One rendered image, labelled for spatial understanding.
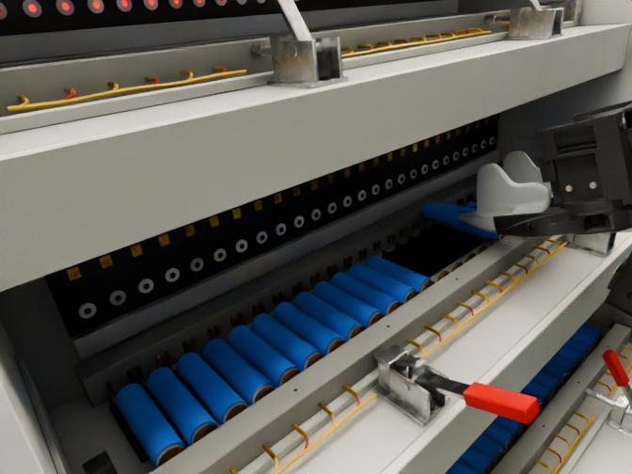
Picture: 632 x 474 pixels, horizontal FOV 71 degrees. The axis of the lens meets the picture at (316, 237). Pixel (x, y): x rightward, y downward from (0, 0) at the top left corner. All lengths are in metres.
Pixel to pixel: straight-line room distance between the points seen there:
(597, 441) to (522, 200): 0.28
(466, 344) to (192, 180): 0.23
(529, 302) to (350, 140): 0.22
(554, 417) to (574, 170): 0.27
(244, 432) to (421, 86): 0.23
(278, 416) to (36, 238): 0.15
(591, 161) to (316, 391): 0.24
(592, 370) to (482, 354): 0.28
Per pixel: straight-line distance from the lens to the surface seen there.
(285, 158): 0.23
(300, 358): 0.31
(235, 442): 0.26
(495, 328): 0.36
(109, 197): 0.19
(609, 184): 0.36
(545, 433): 0.52
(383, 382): 0.30
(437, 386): 0.27
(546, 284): 0.43
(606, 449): 0.56
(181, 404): 0.29
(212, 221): 0.35
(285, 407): 0.27
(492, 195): 0.41
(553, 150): 0.37
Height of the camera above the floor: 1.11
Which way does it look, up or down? 8 degrees down
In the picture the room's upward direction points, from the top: 19 degrees counter-clockwise
